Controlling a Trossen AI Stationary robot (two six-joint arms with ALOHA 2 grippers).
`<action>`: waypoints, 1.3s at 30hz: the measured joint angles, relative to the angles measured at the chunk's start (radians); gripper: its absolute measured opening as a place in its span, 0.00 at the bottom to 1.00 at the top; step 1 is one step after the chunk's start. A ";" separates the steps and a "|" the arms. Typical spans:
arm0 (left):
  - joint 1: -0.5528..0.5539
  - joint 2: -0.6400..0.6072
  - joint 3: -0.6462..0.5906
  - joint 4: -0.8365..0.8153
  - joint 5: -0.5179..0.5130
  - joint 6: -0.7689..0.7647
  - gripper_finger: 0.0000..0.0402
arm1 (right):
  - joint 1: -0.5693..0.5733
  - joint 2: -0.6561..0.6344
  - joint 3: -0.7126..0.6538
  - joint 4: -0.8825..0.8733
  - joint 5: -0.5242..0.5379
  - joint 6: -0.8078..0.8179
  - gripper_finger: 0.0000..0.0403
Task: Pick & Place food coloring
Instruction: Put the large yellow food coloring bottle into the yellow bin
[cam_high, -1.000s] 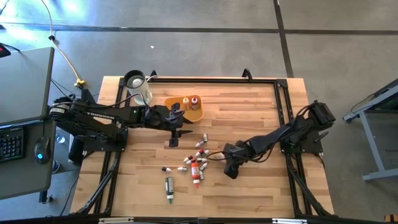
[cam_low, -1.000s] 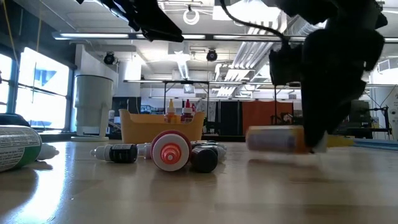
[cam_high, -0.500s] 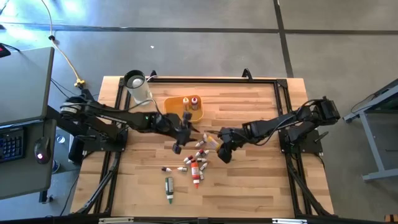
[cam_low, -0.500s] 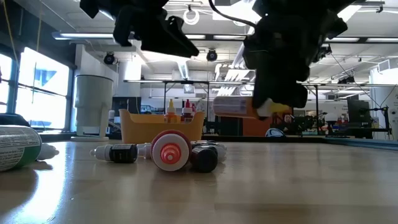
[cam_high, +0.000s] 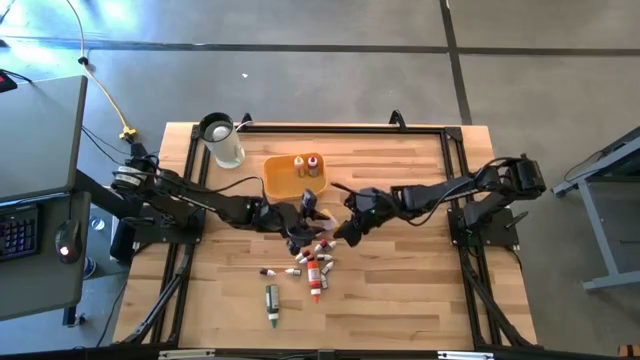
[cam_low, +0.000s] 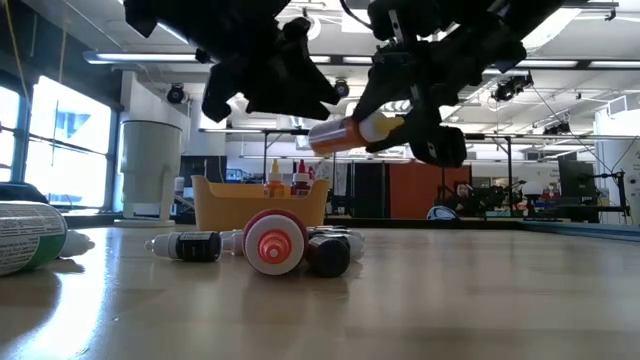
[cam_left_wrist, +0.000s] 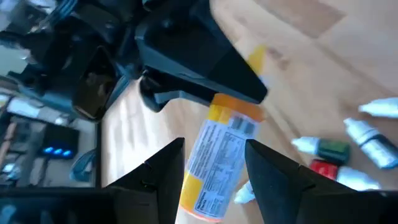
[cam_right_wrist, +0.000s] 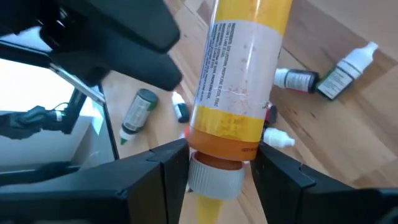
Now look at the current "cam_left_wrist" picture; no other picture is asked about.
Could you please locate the small red-label food coloring bottle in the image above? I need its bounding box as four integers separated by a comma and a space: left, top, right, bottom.
309, 158, 382, 191

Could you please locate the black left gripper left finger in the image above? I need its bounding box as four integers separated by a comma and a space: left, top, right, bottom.
0, 138, 187, 224

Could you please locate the black aluminium table frame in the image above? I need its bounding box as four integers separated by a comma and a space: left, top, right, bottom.
94, 119, 104, 188

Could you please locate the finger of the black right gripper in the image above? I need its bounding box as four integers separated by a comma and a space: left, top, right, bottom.
136, 0, 269, 105
139, 74, 215, 113

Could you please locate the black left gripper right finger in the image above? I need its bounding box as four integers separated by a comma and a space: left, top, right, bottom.
244, 139, 398, 224

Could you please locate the large yellow food coloring bottle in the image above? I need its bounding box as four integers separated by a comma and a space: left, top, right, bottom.
247, 43, 272, 88
178, 92, 265, 222

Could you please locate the black computer tower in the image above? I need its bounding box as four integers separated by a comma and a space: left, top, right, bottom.
39, 124, 80, 161

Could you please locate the small green-label food coloring bottle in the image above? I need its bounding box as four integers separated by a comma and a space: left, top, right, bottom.
290, 136, 351, 166

